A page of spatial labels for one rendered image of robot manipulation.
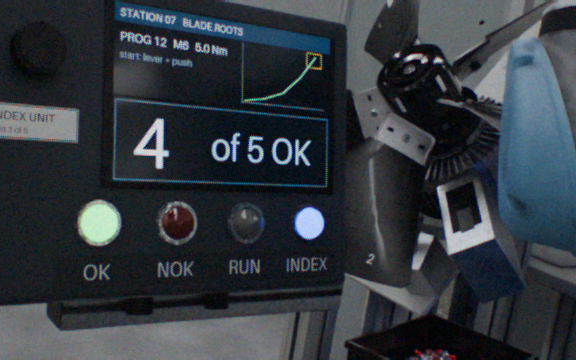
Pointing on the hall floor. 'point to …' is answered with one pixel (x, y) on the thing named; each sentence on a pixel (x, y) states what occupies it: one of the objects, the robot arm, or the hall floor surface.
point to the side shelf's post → (560, 328)
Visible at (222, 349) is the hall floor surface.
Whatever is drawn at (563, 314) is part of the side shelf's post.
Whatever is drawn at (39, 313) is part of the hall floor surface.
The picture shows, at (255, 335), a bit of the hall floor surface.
